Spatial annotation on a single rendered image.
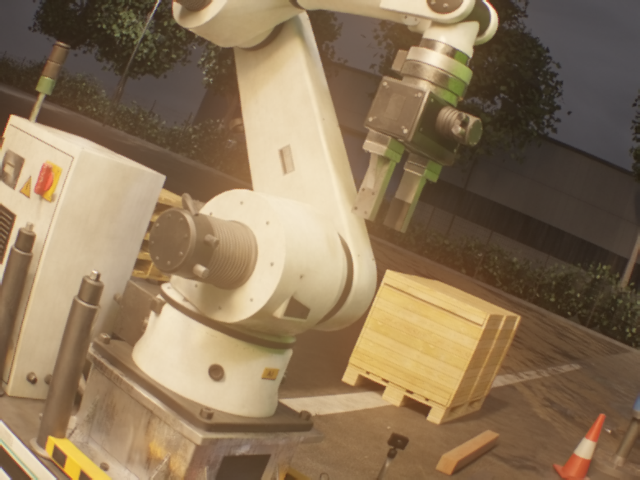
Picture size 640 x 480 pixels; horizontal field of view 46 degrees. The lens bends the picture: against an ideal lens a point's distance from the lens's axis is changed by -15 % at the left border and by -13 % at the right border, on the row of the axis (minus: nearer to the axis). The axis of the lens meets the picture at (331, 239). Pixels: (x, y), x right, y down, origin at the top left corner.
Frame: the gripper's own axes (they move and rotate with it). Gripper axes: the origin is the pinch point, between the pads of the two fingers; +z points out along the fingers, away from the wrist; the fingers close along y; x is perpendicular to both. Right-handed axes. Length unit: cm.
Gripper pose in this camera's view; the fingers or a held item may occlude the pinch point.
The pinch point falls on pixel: (384, 209)
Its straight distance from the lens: 199.5
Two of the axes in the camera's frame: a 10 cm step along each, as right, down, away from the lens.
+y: -5.3, -1.6, -8.3
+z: -3.7, 9.3, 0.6
